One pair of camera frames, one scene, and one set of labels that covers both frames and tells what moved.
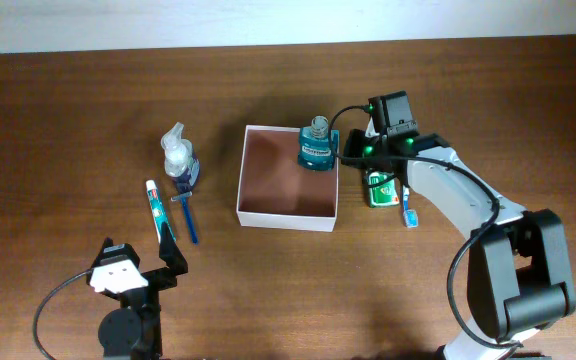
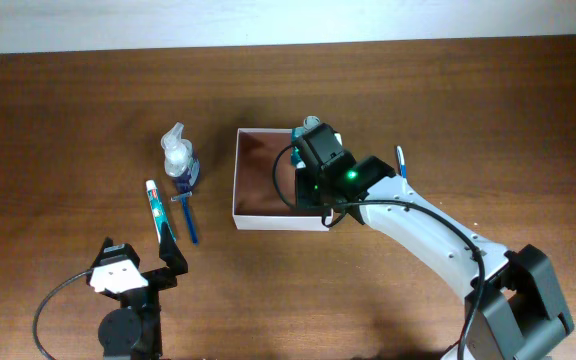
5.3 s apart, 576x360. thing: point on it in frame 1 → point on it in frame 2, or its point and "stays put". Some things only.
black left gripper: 166,279 stays put
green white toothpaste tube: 158,210 stays put
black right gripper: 352,152 → 302,191
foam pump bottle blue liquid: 180,163 stays put
